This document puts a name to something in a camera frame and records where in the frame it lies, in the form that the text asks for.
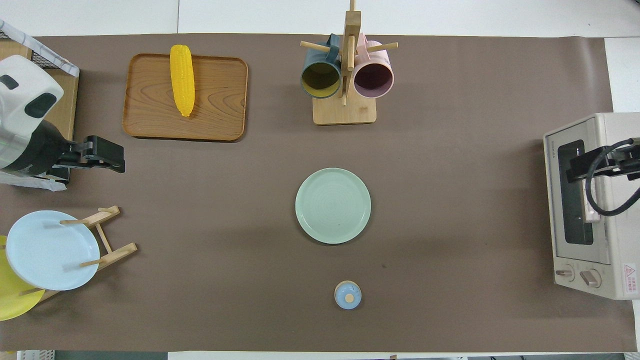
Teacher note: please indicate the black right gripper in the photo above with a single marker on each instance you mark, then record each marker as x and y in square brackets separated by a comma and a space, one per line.
[627, 162]

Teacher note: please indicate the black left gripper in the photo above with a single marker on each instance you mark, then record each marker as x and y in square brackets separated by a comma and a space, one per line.
[45, 150]

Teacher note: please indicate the toaster oven glass door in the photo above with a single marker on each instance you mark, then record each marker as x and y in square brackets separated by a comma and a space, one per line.
[551, 210]

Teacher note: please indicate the yellow corn cob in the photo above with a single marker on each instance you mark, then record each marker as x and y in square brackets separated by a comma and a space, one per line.
[182, 80]

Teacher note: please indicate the pale green plate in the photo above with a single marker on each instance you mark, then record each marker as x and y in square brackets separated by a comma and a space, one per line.
[333, 206]

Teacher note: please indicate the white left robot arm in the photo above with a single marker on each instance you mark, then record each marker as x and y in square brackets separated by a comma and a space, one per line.
[20, 75]

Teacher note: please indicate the beige toaster oven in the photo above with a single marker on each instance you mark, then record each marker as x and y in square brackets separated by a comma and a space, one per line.
[622, 240]

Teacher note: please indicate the beige oven knob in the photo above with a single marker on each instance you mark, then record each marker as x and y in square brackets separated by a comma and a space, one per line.
[591, 278]
[565, 273]

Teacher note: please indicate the white crumpled sheet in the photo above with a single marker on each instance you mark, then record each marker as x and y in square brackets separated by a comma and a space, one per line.
[30, 183]

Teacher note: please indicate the light blue plate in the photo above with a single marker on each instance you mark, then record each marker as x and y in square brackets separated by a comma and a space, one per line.
[50, 250]

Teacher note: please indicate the wooden plate rack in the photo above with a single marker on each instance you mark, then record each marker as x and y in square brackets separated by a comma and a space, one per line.
[117, 254]

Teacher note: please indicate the brown table mat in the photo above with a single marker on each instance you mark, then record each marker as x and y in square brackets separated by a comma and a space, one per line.
[450, 200]

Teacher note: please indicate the brown wooden tray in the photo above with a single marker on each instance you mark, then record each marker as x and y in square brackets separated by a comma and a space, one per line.
[215, 100]

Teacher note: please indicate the yellow plate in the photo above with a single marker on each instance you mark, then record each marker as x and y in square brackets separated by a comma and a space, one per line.
[12, 305]

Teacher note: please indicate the white perforated basket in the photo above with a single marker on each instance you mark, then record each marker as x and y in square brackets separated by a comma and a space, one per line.
[35, 356]

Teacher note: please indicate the pink mug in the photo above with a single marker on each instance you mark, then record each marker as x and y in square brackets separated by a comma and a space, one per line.
[373, 80]

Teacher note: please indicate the wooden mug rack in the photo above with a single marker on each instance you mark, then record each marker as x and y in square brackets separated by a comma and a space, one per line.
[345, 112]

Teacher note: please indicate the dark blue mug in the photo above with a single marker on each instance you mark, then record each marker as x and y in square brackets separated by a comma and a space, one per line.
[320, 80]

